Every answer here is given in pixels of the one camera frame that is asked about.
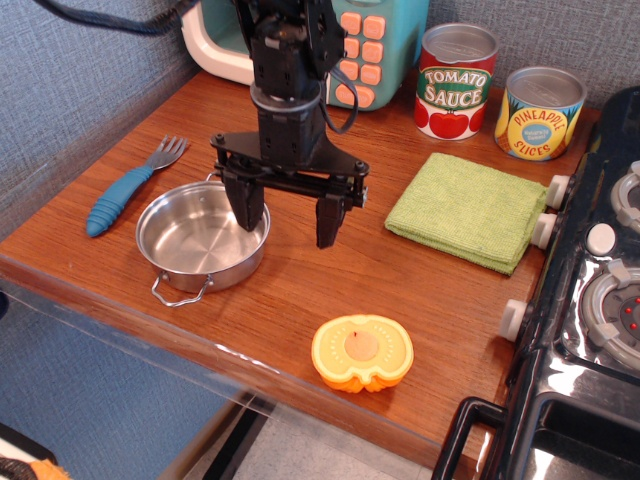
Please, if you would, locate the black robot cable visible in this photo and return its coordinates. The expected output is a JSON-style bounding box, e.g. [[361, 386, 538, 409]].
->
[[33, 0, 201, 37]]

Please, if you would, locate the white stove knob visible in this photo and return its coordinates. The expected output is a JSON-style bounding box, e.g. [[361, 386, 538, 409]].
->
[[545, 175, 571, 210], [530, 213, 557, 250], [499, 299, 528, 342]]

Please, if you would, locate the black toy stove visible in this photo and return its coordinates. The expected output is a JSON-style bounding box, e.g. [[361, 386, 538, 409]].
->
[[433, 87, 639, 479]]

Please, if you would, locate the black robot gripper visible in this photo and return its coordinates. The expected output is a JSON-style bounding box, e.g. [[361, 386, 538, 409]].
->
[[211, 103, 370, 249]]

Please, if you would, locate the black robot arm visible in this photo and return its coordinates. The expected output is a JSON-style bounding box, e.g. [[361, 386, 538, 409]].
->
[[211, 1, 370, 248]]

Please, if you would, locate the green folded cloth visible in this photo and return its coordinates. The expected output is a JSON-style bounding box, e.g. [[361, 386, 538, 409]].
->
[[384, 153, 547, 276]]

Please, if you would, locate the blue handled fork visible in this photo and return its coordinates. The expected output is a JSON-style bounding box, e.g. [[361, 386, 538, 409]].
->
[[86, 135, 188, 237]]

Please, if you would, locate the tomato sauce can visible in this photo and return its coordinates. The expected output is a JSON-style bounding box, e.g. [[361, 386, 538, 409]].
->
[[414, 23, 499, 140]]

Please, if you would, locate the white stove knob rear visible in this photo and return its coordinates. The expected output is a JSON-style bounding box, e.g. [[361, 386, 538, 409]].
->
[[545, 175, 571, 210]]

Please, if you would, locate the stainless steel pot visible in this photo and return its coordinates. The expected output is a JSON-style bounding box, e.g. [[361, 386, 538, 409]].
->
[[136, 179, 271, 308]]

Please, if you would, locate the toy microwave oven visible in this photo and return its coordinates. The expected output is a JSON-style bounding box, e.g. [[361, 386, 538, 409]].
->
[[182, 0, 430, 111]]

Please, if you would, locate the white stove knob front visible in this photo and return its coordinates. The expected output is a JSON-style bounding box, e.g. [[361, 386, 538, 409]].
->
[[499, 299, 528, 342]]

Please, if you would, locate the white stove knob middle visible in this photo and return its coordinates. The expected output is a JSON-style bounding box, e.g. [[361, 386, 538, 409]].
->
[[530, 213, 557, 250]]

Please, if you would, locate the orange toy pumpkin half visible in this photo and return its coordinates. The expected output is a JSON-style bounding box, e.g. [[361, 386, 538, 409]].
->
[[311, 314, 414, 393]]

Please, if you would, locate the pineapple slices can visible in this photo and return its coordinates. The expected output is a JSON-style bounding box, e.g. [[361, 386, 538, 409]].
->
[[494, 66, 587, 162]]

